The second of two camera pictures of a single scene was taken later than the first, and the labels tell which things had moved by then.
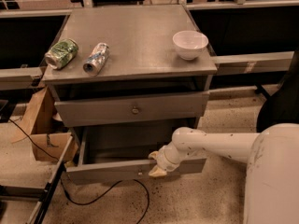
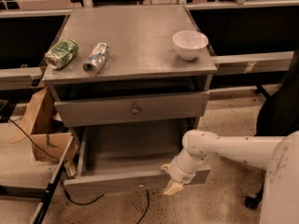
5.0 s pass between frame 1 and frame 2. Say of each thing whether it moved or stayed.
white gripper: moved
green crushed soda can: stayed
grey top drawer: stayed
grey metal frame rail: stayed
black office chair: stayed
